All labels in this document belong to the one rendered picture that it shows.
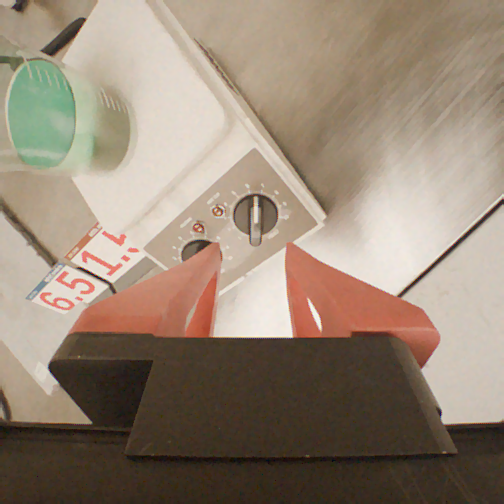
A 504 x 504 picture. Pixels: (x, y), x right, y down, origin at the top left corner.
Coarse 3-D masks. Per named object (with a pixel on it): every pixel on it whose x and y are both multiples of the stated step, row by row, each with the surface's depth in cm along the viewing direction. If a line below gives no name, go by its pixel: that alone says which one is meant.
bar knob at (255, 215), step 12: (240, 204) 18; (252, 204) 17; (264, 204) 18; (240, 216) 19; (252, 216) 17; (264, 216) 19; (276, 216) 19; (240, 228) 19; (252, 228) 18; (264, 228) 19; (252, 240) 18
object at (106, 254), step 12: (96, 240) 26; (108, 240) 27; (120, 240) 27; (84, 252) 27; (96, 252) 28; (108, 252) 28; (120, 252) 28; (132, 252) 28; (84, 264) 29; (96, 264) 29; (108, 264) 29; (120, 264) 29; (108, 276) 30
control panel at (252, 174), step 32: (256, 160) 17; (224, 192) 18; (256, 192) 18; (288, 192) 18; (192, 224) 19; (224, 224) 19; (288, 224) 19; (160, 256) 21; (224, 256) 21; (256, 256) 21; (224, 288) 23
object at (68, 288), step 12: (60, 276) 29; (72, 276) 30; (48, 288) 31; (60, 288) 31; (72, 288) 31; (84, 288) 31; (96, 288) 31; (36, 300) 32; (48, 300) 32; (60, 300) 32; (72, 300) 32; (84, 300) 33
